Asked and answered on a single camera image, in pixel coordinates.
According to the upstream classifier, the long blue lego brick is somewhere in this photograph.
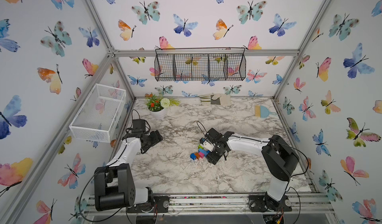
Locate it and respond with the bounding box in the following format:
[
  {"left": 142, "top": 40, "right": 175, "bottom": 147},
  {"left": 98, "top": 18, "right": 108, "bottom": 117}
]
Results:
[{"left": 199, "top": 149, "right": 209, "bottom": 156}]

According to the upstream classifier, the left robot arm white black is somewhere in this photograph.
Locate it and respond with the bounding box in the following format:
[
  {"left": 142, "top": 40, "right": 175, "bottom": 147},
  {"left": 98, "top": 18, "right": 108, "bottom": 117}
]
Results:
[{"left": 94, "top": 131, "right": 163, "bottom": 211}]

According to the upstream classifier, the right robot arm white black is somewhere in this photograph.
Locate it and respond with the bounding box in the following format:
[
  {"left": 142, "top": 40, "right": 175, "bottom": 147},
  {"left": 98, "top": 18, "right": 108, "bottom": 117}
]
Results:
[{"left": 200, "top": 128, "right": 299, "bottom": 202}]

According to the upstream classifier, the potted plant white pot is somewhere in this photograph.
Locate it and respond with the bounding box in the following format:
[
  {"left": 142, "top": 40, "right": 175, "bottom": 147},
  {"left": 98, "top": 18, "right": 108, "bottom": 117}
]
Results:
[{"left": 145, "top": 93, "right": 181, "bottom": 120}]

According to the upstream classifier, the work glove beige grey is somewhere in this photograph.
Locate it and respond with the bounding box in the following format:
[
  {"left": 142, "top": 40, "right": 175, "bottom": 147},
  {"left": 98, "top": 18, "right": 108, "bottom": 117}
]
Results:
[{"left": 199, "top": 93, "right": 232, "bottom": 106}]

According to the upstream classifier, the blue hand brush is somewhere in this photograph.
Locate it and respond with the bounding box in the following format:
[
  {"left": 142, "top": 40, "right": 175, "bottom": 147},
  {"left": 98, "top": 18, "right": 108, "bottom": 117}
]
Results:
[{"left": 254, "top": 105, "right": 277, "bottom": 119}]

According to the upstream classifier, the white mesh basket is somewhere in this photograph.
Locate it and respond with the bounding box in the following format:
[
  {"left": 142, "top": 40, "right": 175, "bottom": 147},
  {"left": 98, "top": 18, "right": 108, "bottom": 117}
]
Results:
[{"left": 69, "top": 83, "right": 126, "bottom": 143}]

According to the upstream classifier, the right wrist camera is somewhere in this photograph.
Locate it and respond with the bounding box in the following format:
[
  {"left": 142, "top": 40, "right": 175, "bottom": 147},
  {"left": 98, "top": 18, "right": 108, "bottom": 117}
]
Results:
[{"left": 200, "top": 138, "right": 214, "bottom": 151}]

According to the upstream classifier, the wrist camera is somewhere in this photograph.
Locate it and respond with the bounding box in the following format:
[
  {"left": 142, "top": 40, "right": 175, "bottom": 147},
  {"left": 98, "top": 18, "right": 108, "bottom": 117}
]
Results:
[
  {"left": 200, "top": 138, "right": 214, "bottom": 151},
  {"left": 131, "top": 119, "right": 146, "bottom": 133}
]

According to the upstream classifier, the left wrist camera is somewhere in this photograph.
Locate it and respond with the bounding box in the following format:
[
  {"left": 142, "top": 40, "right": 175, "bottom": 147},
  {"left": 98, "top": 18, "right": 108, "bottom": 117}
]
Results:
[{"left": 131, "top": 119, "right": 146, "bottom": 133}]

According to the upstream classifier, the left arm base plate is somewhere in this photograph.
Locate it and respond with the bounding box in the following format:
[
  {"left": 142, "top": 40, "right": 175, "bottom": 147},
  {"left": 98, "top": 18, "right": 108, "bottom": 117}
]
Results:
[{"left": 127, "top": 195, "right": 170, "bottom": 214}]

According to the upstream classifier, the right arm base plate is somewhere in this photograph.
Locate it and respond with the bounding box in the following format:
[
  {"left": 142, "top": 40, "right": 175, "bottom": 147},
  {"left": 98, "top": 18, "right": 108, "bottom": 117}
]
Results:
[{"left": 248, "top": 193, "right": 292, "bottom": 213}]

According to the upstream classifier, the black wire basket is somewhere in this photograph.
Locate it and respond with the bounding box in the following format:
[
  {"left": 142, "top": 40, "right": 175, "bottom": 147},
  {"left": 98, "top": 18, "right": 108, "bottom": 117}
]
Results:
[{"left": 152, "top": 48, "right": 247, "bottom": 82}]

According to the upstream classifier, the aluminium rail front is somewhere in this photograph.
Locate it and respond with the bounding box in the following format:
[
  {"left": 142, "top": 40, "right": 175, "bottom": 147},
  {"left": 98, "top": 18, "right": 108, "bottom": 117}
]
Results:
[{"left": 85, "top": 192, "right": 335, "bottom": 216}]

